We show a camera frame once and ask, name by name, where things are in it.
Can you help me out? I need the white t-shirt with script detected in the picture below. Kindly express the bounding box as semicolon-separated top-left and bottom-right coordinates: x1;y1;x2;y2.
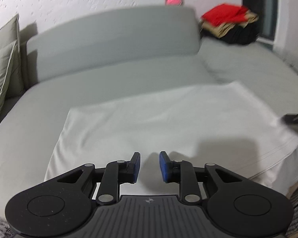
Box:
45;82;298;195

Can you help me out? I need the black folded garment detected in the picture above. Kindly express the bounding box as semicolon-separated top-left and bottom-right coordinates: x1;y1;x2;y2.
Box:
200;22;259;45

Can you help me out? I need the grey sofa bed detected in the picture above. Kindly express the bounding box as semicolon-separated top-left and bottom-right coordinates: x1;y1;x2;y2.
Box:
0;6;298;216

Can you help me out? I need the tan folded garment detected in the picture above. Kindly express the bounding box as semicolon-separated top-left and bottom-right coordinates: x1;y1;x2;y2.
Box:
201;10;259;38

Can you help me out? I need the red folded garment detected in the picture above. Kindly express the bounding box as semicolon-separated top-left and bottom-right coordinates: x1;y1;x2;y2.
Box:
201;3;249;26

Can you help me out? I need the grey throw pillow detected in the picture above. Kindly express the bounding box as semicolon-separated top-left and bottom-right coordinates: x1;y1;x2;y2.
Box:
0;14;24;114

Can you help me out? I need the dark window frame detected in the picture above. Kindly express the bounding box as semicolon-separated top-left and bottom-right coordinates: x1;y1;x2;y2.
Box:
242;0;278;41

